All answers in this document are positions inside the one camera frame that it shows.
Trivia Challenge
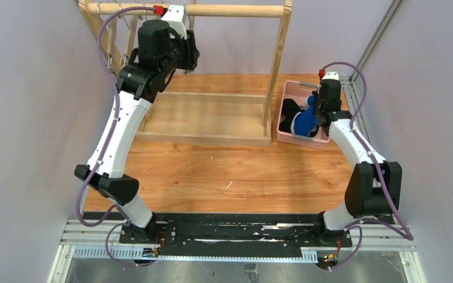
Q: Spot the blue underwear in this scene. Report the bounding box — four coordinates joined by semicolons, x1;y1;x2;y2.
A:
291;95;319;137

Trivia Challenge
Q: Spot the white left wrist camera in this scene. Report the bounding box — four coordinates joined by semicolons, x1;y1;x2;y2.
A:
161;5;188;40

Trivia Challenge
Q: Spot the empty wooden clip hanger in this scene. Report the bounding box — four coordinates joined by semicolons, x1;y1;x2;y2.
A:
97;14;120;75

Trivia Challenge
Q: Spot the wooden hanger with blue underwear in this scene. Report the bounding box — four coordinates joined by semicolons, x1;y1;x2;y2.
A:
183;0;196;30

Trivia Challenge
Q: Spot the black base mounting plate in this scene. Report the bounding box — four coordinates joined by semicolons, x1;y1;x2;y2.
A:
107;213;352;263

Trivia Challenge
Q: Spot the aluminium frame rail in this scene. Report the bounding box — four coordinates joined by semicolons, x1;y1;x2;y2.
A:
336;1;426;282

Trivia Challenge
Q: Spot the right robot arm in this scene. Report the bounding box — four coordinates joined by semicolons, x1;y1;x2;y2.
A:
314;76;402;238

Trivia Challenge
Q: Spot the wooden clothes rack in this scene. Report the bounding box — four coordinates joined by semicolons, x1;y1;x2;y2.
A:
79;1;292;146

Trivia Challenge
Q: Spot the black underwear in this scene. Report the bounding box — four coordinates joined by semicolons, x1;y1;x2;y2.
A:
278;98;307;134

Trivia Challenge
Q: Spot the wooden clip hanger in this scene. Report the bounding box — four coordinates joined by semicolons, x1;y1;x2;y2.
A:
122;15;142;67
97;14;120;75

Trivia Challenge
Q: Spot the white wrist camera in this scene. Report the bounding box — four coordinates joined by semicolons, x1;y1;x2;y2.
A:
318;69;339;81
161;5;188;40

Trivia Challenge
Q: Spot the wooden hanger with grey underwear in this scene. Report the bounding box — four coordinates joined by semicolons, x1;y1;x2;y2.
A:
139;10;156;21

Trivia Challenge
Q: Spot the pink plastic basket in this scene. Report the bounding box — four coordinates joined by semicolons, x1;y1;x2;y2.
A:
277;80;331;149

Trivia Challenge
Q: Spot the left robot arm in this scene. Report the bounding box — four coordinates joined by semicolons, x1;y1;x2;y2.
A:
74;19;199;241

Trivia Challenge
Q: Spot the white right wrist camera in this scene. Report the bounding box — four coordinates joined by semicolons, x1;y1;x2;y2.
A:
318;69;339;81

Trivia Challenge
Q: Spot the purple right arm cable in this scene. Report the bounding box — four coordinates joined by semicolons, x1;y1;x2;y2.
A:
318;61;415;271

